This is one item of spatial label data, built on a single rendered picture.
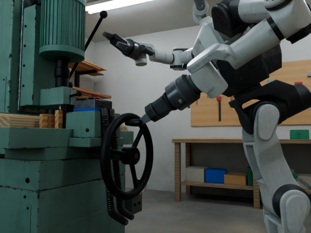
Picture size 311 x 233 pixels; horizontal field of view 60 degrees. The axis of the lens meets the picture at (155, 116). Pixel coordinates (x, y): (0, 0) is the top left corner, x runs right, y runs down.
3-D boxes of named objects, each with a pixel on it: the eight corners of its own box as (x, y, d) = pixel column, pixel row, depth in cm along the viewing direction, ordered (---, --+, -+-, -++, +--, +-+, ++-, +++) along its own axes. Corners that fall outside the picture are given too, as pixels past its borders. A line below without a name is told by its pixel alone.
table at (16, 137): (29, 150, 67) (30, 125, 68) (-35, 147, 82) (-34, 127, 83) (152, 144, 120) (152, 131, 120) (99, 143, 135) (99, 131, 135)
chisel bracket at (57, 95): (63, 107, 104) (63, 86, 104) (39, 109, 110) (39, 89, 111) (77, 109, 110) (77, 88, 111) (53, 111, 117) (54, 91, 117)
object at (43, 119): (42, 129, 95) (42, 113, 96) (39, 129, 96) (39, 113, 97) (91, 131, 117) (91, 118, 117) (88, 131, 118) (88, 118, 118)
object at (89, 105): (94, 110, 90) (95, 94, 90) (71, 112, 95) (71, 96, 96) (118, 113, 101) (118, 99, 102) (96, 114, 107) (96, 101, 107)
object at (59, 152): (45, 160, 82) (45, 147, 82) (3, 158, 92) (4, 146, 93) (123, 154, 117) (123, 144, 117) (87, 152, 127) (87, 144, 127)
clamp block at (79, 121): (93, 137, 87) (94, 110, 88) (64, 137, 94) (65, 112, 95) (121, 137, 100) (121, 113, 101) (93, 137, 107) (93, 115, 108)
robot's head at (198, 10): (209, 18, 117) (204, 1, 117) (210, 10, 108) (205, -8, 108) (195, 22, 117) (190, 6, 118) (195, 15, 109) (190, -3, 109)
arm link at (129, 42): (115, 28, 133) (128, 36, 144) (105, 45, 135) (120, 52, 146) (131, 40, 128) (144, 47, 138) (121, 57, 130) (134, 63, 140)
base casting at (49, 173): (37, 192, 79) (38, 161, 80) (-58, 177, 107) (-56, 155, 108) (126, 174, 118) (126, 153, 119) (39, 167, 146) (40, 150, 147)
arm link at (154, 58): (131, 45, 150) (151, 48, 158) (133, 60, 149) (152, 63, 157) (137, 40, 145) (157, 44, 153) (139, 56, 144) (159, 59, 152)
